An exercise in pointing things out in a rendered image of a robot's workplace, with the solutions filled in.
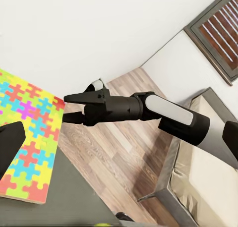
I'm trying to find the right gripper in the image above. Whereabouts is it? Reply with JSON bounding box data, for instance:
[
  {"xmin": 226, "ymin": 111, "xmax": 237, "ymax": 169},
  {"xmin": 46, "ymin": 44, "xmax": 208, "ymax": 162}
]
[{"xmin": 62, "ymin": 89, "xmax": 130, "ymax": 126}]

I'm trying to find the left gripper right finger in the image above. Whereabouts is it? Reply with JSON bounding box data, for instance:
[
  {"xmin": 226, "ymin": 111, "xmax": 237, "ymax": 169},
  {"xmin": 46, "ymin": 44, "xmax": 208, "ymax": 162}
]
[{"xmin": 222, "ymin": 121, "xmax": 238, "ymax": 161}]

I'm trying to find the jigsaw puzzle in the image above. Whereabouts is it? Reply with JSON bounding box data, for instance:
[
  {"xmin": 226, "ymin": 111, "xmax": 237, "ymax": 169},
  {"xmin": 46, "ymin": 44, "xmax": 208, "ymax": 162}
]
[{"xmin": 0, "ymin": 69, "xmax": 66, "ymax": 205}]

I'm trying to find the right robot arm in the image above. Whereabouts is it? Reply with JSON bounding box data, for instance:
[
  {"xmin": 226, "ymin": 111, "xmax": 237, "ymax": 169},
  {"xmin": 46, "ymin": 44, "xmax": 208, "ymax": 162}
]
[{"xmin": 62, "ymin": 78, "xmax": 238, "ymax": 170}]

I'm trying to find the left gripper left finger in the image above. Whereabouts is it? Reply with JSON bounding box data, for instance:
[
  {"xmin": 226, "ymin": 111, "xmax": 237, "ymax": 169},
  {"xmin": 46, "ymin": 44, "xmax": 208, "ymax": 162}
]
[{"xmin": 0, "ymin": 121, "xmax": 26, "ymax": 181}]

